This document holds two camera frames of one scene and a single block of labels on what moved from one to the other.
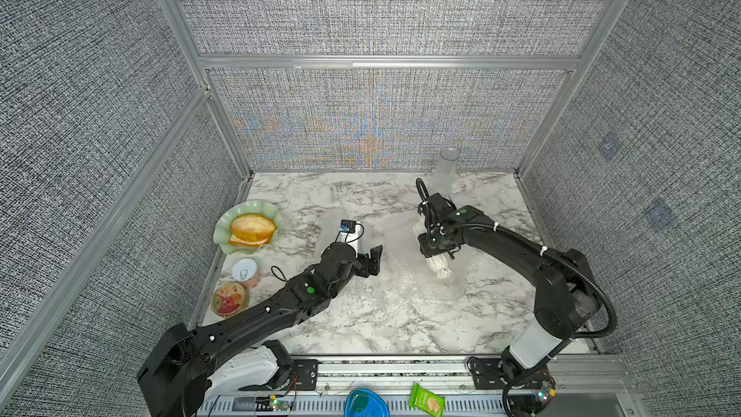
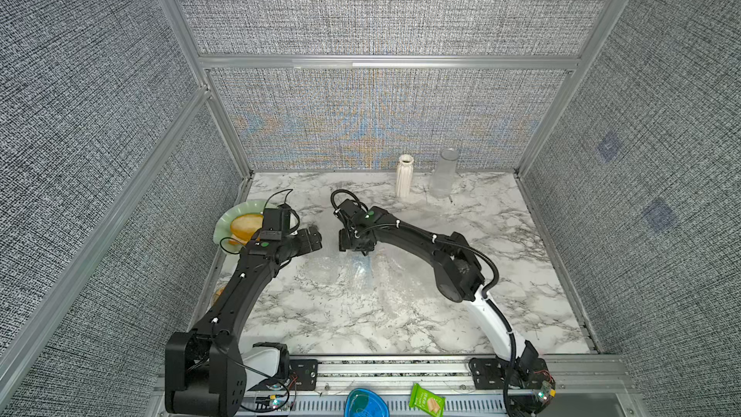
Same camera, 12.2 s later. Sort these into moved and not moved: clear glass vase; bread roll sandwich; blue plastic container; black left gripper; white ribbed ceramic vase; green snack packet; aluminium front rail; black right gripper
Moved: white ribbed ceramic vase; black left gripper; black right gripper
Not moved: green snack packet; blue plastic container; bread roll sandwich; clear glass vase; aluminium front rail
